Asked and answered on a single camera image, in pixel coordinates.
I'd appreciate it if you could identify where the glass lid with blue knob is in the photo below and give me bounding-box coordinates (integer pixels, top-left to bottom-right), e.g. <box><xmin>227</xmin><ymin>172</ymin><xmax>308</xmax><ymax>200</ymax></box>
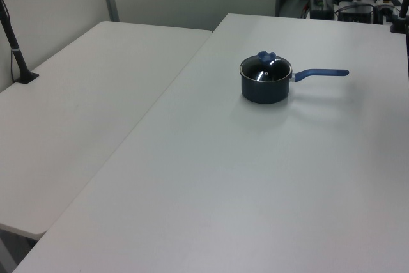
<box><xmin>240</xmin><ymin>50</ymin><xmax>293</xmax><ymax>84</ymax></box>

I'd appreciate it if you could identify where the black device with green part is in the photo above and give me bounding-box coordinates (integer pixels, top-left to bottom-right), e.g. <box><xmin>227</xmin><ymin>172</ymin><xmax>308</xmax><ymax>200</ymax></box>
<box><xmin>309</xmin><ymin>0</ymin><xmax>335</xmax><ymax>20</ymax></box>

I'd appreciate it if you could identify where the black controller box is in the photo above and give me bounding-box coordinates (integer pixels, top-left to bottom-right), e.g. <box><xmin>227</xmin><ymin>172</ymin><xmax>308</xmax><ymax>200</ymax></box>
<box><xmin>337</xmin><ymin>4</ymin><xmax>375</xmax><ymax>24</ymax></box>

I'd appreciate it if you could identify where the white folding side table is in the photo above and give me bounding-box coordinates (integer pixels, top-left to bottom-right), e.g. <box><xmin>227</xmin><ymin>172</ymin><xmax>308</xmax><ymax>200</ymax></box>
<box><xmin>0</xmin><ymin>20</ymin><xmax>213</xmax><ymax>237</ymax></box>

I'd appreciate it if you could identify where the black camera stand, table clamp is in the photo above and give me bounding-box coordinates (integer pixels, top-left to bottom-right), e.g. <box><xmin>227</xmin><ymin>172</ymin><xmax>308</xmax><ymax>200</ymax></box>
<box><xmin>389</xmin><ymin>0</ymin><xmax>409</xmax><ymax>35</ymax></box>

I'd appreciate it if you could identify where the dark blue saucepan, blue handle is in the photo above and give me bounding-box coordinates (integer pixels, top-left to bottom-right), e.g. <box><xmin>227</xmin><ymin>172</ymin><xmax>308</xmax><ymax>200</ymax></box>
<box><xmin>239</xmin><ymin>55</ymin><xmax>350</xmax><ymax>105</ymax></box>

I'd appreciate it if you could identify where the black camera stand, flat foot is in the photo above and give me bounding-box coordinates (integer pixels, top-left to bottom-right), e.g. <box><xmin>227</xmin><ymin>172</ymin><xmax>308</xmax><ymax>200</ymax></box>
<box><xmin>0</xmin><ymin>0</ymin><xmax>40</xmax><ymax>85</ymax></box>

